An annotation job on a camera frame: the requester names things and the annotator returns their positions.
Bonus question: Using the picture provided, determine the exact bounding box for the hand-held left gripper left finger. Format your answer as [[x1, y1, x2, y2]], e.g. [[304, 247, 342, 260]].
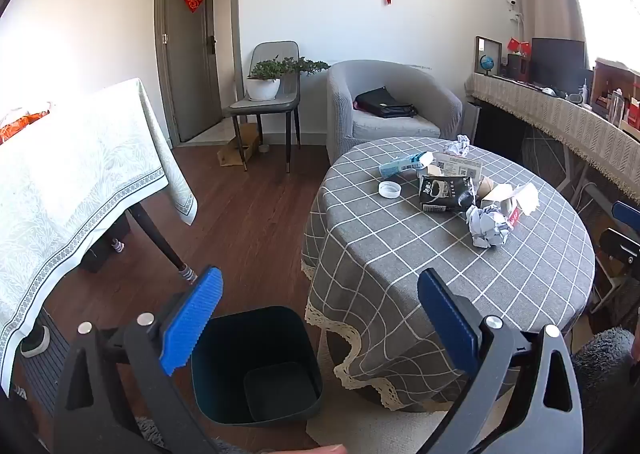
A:
[[52, 265, 224, 454]]

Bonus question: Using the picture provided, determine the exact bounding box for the beige cardboard piece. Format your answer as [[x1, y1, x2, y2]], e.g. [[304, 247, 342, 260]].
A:
[[482, 183, 516, 211]]

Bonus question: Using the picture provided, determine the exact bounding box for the white paper ball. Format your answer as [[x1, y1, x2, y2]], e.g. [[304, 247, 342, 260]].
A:
[[442, 134, 472, 157], [465, 203, 512, 250]]

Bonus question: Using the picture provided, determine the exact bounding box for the grey fuzzy clothing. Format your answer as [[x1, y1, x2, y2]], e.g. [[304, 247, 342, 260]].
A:
[[570, 327, 640, 454]]

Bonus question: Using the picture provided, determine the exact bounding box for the black bag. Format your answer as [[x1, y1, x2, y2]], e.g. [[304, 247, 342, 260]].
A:
[[354, 87, 418, 119]]

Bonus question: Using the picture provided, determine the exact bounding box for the pale green patterned tablecloth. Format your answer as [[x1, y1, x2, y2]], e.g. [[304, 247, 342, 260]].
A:
[[0, 78, 198, 392]]

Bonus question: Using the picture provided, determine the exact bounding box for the grey door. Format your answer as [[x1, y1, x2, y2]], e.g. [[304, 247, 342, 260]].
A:
[[164, 0, 223, 143]]

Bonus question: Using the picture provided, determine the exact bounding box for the flat cardboard box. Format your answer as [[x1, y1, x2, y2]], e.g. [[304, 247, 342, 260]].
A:
[[216, 123, 261, 168]]

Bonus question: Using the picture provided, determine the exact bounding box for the beige fringed sideboard cloth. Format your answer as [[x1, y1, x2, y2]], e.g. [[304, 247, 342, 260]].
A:
[[465, 73, 640, 200]]

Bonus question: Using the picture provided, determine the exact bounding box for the grey checked tablecloth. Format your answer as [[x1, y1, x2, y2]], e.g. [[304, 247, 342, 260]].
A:
[[300, 135, 597, 412]]

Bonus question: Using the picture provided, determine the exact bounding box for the black coffee packet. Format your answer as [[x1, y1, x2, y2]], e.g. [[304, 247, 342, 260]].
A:
[[419, 174, 476, 213]]

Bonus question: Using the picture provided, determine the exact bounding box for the white printed paper card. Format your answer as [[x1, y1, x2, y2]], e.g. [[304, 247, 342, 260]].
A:
[[432, 151, 483, 180]]

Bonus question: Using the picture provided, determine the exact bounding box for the orange red cloth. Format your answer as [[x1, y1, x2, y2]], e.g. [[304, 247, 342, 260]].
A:
[[0, 109, 53, 145]]

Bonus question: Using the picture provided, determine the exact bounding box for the potted plant white pot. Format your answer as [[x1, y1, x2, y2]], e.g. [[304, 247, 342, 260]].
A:
[[246, 56, 331, 102]]

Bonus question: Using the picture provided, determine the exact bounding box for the white tissue paper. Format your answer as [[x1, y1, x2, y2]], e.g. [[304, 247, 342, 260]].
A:
[[510, 183, 541, 215]]

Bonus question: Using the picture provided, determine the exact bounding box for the grey armchair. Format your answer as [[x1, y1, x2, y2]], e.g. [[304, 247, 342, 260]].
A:
[[326, 59, 463, 165]]

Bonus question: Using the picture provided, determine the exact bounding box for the dark teal trash bin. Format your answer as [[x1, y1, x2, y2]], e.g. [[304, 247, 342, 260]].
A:
[[190, 305, 324, 429]]

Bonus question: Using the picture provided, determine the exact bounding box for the black white slip-on shoe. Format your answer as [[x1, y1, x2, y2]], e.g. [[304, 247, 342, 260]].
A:
[[20, 324, 51, 359]]

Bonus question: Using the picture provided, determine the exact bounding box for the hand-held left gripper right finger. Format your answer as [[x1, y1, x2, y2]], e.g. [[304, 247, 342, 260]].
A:
[[417, 268, 585, 454]]

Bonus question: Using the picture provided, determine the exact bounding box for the black monitor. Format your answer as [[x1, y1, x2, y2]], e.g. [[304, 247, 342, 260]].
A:
[[530, 38, 587, 85]]

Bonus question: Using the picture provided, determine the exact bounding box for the grey chair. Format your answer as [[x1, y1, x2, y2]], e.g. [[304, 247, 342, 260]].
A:
[[229, 41, 302, 174]]

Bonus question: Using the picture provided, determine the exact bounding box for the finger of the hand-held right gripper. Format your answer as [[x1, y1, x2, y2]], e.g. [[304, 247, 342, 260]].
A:
[[598, 228, 640, 267], [611, 201, 640, 236]]

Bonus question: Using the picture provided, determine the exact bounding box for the picture frame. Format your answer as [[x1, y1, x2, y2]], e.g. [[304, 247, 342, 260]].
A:
[[474, 36, 503, 78]]

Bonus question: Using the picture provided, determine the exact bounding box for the blue white flattened carton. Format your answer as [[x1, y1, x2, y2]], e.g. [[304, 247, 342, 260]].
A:
[[378, 151, 438, 180]]

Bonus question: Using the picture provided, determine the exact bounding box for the open cardboard display box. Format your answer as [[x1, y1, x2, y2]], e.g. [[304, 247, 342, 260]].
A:
[[590, 58, 640, 131]]

